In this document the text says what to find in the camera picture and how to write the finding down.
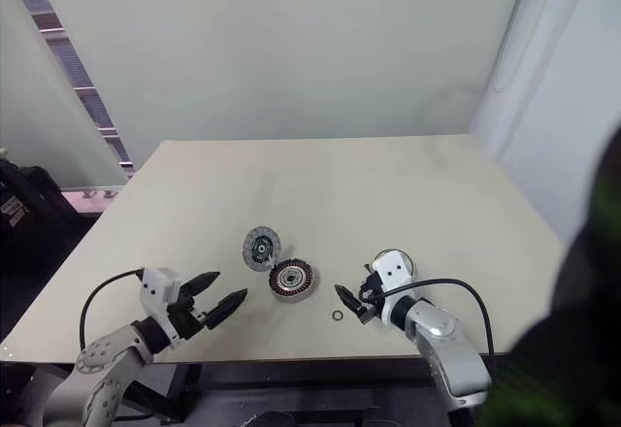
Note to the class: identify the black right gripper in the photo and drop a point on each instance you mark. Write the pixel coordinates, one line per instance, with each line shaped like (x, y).
(372, 291)

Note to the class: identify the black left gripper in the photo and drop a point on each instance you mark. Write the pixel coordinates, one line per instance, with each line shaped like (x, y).
(186, 322)

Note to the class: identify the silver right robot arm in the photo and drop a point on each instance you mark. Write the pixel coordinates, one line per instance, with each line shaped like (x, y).
(436, 330)

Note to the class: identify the black bag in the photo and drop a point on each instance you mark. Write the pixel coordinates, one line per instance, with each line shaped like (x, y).
(29, 194)

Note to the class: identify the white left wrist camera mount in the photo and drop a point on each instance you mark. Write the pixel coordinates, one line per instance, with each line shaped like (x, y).
(157, 286)

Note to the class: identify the dark metal table frame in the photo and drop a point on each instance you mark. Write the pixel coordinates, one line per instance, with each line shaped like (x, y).
(271, 383)

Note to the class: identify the dark blurred shape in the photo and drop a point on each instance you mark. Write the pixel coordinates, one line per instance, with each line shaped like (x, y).
(582, 301)

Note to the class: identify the small grey round wheel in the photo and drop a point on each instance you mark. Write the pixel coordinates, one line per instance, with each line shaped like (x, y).
(252, 247)

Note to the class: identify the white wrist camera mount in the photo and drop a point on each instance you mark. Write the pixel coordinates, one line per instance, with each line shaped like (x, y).
(157, 286)
(393, 272)

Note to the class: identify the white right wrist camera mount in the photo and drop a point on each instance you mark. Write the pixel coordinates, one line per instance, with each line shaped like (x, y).
(393, 272)

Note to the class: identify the white round disc part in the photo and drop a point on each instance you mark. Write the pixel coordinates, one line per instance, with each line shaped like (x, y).
(413, 263)

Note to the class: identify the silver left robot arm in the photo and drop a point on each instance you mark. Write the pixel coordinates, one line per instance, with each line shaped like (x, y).
(107, 349)

